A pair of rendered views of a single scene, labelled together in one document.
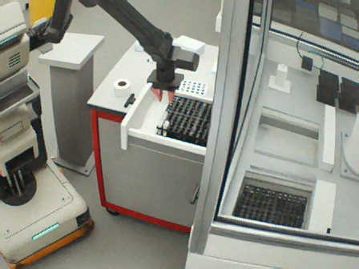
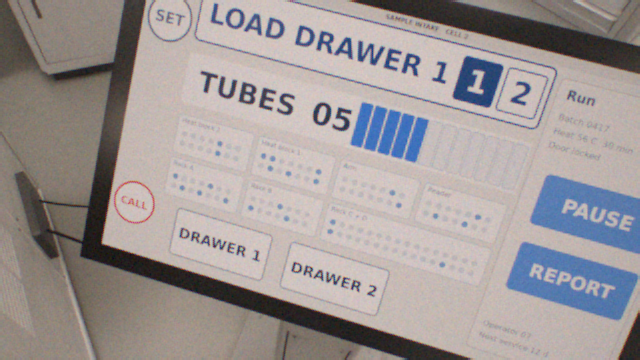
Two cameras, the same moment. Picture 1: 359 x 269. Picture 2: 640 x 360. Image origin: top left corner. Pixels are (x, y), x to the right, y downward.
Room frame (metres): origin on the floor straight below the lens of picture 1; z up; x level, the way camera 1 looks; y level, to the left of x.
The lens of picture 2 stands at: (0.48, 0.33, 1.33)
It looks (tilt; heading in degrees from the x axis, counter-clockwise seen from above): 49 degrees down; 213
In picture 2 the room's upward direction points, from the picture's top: 11 degrees clockwise
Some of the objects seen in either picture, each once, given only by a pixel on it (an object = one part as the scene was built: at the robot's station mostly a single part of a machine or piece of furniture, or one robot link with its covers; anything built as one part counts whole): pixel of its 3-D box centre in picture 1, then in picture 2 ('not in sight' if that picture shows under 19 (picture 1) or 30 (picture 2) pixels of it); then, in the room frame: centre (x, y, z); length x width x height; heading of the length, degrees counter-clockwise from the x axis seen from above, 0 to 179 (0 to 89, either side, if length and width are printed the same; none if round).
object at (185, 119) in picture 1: (197, 126); not in sight; (1.17, -0.06, 0.87); 0.22 x 0.18 x 0.06; 76
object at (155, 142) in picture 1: (199, 127); not in sight; (1.17, -0.06, 0.86); 0.40 x 0.26 x 0.06; 76
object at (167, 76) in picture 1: (165, 72); not in sight; (1.16, 0.06, 1.08); 0.10 x 0.07 x 0.07; 75
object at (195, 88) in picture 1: (191, 90); not in sight; (1.47, -0.03, 0.78); 0.12 x 0.08 x 0.04; 83
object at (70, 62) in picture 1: (72, 102); not in sight; (1.83, 0.60, 0.38); 0.30 x 0.30 x 0.76; 76
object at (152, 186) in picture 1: (174, 140); not in sight; (1.61, 0.02, 0.38); 0.62 x 0.58 x 0.76; 166
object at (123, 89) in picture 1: (122, 87); not in sight; (1.46, 0.24, 0.78); 0.07 x 0.07 x 0.04
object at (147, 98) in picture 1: (139, 110); not in sight; (1.22, 0.14, 0.87); 0.29 x 0.02 x 0.11; 166
